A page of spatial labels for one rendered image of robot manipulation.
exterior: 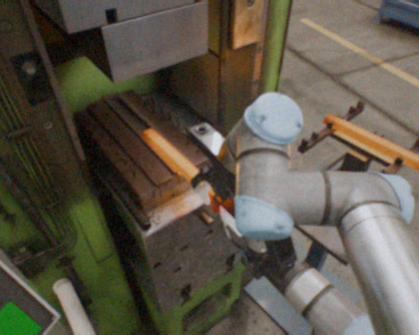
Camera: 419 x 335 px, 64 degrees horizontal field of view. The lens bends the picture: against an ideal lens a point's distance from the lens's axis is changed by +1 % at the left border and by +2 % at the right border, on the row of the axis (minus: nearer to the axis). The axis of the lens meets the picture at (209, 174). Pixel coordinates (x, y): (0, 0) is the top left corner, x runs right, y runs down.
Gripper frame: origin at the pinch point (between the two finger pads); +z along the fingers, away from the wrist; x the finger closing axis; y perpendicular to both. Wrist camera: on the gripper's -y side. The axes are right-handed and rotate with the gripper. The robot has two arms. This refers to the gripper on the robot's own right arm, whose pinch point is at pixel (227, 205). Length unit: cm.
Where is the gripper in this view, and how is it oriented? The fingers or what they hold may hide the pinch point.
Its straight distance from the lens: 70.8
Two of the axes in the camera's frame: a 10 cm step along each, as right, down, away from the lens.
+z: -6.0, -5.5, 5.8
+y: 0.2, 7.2, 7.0
